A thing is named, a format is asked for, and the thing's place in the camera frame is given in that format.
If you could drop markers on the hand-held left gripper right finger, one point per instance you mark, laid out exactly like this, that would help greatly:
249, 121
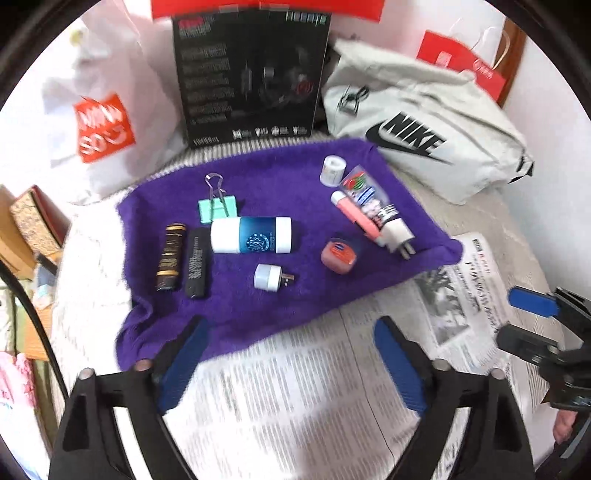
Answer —
399, 364

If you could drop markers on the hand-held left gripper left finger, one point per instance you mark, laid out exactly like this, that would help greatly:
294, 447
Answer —
184, 364

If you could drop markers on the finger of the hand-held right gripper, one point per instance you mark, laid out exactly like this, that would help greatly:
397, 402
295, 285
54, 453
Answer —
526, 341
531, 301

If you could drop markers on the black rectangular case white print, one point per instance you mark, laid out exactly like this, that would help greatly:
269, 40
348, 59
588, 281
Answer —
199, 263

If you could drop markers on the black and gold tube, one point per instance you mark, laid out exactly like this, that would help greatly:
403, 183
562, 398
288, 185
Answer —
171, 258

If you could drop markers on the round white plug light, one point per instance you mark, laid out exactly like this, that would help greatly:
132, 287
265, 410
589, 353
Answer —
268, 276

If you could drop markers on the small orange Vaseline jar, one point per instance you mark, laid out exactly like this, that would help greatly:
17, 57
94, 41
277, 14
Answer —
339, 256

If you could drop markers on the square white plug adapter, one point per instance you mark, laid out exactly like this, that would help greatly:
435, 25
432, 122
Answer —
396, 233

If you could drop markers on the white and blue bottle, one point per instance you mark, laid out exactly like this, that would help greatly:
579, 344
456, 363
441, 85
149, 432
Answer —
251, 235

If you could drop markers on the pink tube white cap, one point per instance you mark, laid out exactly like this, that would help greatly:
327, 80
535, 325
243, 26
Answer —
358, 217

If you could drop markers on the clear tube watermelon print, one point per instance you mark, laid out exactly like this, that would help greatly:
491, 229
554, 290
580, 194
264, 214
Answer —
364, 189

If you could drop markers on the person's right hand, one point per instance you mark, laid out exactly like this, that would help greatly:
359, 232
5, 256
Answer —
564, 424

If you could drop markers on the newspaper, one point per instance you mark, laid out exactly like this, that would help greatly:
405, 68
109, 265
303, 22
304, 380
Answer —
295, 392

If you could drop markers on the purple towel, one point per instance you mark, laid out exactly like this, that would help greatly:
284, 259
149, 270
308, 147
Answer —
286, 314

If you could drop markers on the green binder clip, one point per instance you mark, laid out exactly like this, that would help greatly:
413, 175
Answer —
219, 210

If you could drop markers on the pink cloth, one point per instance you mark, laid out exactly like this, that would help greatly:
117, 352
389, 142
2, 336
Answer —
16, 383

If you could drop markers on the brown patterned box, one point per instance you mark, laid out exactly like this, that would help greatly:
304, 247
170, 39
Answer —
39, 221

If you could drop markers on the small white tape roll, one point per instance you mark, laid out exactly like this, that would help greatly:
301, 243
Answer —
332, 170

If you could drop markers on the plain cardboard box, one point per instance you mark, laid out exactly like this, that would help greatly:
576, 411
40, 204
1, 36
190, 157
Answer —
11, 249

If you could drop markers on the grey fabric bag black logo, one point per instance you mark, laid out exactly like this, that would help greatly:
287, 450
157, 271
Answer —
443, 106

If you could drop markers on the red paper bag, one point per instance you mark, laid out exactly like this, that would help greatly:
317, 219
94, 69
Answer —
455, 57

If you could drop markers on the white plastic bag orange logo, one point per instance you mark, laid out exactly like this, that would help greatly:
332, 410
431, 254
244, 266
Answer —
115, 92

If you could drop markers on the black headphone box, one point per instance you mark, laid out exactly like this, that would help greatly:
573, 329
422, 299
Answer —
221, 83

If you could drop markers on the red paper sheet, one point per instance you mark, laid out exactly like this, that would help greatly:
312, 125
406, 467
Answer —
268, 7

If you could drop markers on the brown wooden frame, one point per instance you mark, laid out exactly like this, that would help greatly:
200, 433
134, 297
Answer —
515, 60

